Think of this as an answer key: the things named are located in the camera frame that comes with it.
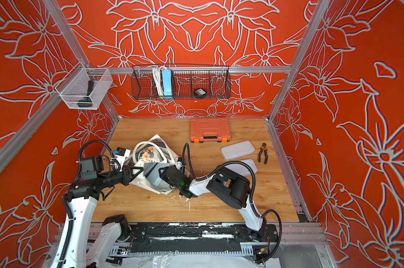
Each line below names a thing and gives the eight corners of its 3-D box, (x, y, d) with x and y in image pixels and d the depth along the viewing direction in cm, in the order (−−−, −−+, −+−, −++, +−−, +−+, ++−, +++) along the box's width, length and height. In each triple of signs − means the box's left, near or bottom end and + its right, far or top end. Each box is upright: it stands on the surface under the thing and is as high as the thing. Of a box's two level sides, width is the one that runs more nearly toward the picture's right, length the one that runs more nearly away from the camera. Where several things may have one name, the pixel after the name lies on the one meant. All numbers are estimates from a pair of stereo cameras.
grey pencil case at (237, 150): (224, 161, 99) (225, 159, 97) (219, 149, 104) (219, 147, 102) (255, 153, 103) (256, 150, 101) (248, 142, 108) (249, 139, 106)
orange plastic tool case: (189, 142, 106) (189, 138, 103) (190, 121, 118) (190, 117, 115) (230, 142, 106) (231, 138, 103) (227, 121, 118) (227, 117, 115)
